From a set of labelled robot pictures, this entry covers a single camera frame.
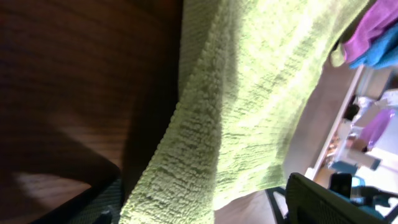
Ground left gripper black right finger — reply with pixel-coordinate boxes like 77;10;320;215
285;173;387;224

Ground purple cloth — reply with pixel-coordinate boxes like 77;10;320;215
343;0;397;62

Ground blue cloth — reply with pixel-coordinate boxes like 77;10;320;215
349;24;397;70

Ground light green cloth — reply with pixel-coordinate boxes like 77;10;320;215
120;0;366;224

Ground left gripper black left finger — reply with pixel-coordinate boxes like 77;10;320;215
31;177;122;224

